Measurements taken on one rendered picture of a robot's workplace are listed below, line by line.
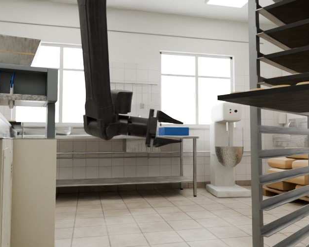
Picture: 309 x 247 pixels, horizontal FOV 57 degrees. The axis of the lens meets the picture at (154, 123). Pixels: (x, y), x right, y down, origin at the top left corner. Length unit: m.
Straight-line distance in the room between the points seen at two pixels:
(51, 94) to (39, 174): 0.38
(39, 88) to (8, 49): 0.23
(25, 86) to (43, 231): 0.70
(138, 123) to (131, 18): 4.39
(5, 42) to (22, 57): 0.10
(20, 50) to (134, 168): 3.48
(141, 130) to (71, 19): 4.33
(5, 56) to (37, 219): 0.78
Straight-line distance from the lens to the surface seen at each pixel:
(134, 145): 4.08
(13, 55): 1.57
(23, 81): 1.57
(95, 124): 0.75
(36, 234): 1.52
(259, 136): 1.10
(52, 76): 1.49
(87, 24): 0.70
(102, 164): 4.68
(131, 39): 4.99
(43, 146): 1.46
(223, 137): 4.64
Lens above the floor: 0.84
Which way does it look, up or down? 3 degrees up
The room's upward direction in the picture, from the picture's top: straight up
